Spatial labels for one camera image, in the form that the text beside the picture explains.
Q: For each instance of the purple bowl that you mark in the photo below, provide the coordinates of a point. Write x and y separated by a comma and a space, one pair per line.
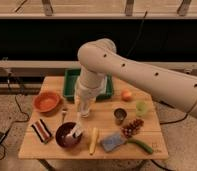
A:
62, 136

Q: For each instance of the green plastic tray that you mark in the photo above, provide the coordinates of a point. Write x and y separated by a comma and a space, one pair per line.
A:
70, 78

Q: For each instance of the bunch of red grapes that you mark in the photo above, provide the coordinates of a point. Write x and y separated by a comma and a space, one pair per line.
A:
132, 128

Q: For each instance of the blue sponge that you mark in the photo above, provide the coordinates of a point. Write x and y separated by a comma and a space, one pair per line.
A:
112, 141

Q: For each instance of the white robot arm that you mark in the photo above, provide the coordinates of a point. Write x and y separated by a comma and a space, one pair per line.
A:
99, 58

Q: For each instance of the metal cup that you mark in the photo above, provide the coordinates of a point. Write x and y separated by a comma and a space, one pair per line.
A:
120, 114

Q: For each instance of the orange fruit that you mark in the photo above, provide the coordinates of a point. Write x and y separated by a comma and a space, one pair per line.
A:
126, 95

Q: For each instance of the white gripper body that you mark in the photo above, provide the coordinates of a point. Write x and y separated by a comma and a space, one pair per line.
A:
83, 101

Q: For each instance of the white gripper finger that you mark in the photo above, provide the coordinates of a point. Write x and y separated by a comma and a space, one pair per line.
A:
79, 122

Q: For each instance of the orange bowl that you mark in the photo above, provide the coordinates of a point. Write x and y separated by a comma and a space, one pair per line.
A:
46, 101

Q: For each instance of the black and white brush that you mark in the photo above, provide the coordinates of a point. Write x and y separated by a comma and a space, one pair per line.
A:
74, 133

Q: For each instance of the metal fork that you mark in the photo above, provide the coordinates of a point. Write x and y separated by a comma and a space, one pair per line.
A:
63, 112

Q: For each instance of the small green cup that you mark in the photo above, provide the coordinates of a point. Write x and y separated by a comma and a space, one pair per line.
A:
141, 108

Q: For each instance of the green pepper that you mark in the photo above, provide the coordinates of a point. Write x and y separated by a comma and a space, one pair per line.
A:
141, 144

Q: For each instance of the wooden table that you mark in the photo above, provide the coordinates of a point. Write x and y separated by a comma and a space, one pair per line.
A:
101, 116

